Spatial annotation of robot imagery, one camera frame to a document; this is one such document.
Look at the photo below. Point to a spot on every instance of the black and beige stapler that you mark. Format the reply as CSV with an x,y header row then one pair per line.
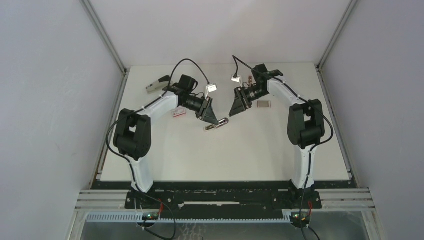
x,y
158,85

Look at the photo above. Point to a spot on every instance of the white slotted cable duct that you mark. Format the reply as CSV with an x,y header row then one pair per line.
x,y
136,217

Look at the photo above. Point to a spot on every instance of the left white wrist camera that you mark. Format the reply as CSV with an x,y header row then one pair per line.
x,y
209,89

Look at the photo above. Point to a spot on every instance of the green circuit board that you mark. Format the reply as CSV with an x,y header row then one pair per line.
x,y
300,220
150,217

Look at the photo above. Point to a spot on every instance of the right green circuit board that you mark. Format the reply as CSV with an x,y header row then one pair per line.
x,y
300,220

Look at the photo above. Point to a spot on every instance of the left green circuit board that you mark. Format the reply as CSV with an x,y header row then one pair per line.
x,y
150,217

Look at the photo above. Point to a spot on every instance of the small brown stapler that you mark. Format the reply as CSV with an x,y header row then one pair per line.
x,y
220,124

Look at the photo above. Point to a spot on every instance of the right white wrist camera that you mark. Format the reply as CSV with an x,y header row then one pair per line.
x,y
237,78

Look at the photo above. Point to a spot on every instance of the right corner frame post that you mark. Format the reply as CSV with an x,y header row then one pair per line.
x,y
349,11

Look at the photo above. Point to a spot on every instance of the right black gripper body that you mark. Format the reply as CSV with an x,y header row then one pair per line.
x,y
252,94

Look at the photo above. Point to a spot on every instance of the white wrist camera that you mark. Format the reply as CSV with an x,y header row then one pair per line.
x,y
237,78
209,89

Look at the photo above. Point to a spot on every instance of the red white staple box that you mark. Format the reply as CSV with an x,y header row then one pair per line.
x,y
177,112

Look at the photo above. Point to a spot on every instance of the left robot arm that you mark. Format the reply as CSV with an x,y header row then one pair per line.
x,y
133,128

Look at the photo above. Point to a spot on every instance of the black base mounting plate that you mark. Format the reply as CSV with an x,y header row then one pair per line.
x,y
225,199

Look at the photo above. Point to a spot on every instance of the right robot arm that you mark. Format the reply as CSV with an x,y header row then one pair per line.
x,y
306,121

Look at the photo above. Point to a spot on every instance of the left corner frame post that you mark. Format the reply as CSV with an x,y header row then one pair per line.
x,y
105,38

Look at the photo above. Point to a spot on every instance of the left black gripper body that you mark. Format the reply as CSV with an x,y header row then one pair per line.
x,y
196,105

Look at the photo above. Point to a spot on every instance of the aluminium frame rail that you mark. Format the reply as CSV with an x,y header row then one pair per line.
x,y
350,200

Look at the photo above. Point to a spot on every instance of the corner frame post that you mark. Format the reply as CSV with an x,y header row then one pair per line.
x,y
105,38
349,11

